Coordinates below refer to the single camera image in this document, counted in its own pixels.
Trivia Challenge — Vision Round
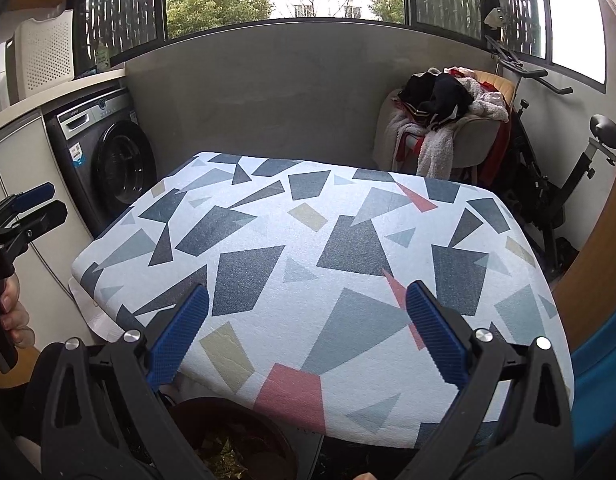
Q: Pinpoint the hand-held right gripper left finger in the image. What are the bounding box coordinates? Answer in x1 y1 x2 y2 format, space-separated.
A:
41 284 210 480

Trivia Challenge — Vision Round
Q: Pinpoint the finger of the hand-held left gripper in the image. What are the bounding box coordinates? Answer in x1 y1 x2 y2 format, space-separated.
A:
0 183 55 216
0 201 68 261

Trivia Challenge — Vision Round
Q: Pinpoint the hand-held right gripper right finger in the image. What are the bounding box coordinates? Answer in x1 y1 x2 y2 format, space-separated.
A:
407 281 573 480

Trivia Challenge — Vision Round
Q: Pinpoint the dark brown trash bin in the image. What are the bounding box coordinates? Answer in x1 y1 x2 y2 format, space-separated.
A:
168 397 299 480

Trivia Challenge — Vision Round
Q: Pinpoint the person's left hand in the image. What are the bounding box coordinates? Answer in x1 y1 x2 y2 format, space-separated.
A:
3 279 36 349

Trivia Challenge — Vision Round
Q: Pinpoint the grey washing machine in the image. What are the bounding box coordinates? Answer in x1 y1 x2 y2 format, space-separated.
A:
43 87 159 241

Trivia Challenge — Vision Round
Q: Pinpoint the person's leg in dark pants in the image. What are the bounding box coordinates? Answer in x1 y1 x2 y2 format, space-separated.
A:
18 342 64 451

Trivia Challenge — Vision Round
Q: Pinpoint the geometric patterned table cover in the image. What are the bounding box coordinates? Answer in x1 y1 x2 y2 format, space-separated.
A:
70 151 574 450

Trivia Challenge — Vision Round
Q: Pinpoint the white perforated laundry basket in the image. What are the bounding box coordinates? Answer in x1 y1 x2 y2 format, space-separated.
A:
13 8 76 101

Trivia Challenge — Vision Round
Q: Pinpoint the wooden door panel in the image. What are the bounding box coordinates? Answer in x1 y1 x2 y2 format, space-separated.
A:
552 125 616 361

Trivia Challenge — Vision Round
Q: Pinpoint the blue plastic object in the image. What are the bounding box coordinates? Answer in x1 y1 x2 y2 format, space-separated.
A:
570 345 616 456

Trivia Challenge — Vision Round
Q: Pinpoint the white fleece garment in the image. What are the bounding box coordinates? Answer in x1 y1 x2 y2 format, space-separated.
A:
388 105 459 181

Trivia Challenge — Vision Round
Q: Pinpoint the black exercise bike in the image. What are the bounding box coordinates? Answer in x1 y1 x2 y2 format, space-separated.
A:
485 7 616 281

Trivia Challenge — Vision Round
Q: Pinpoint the red garment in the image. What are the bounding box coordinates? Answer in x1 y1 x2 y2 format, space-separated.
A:
482 120 513 186

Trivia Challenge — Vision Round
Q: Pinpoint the beige chair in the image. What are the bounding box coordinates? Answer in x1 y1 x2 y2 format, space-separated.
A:
373 70 516 181

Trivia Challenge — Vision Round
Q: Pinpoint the pink fuzzy garment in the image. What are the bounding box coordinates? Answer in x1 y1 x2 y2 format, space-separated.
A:
445 66 511 121

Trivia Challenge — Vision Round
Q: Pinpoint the black garment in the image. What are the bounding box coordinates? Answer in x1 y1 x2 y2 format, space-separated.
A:
398 72 476 121

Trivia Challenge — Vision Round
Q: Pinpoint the large green tree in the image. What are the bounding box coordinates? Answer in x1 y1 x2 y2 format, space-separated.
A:
167 0 273 38

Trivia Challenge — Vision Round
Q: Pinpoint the small green tree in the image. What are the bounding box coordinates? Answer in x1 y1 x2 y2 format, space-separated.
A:
368 0 406 25

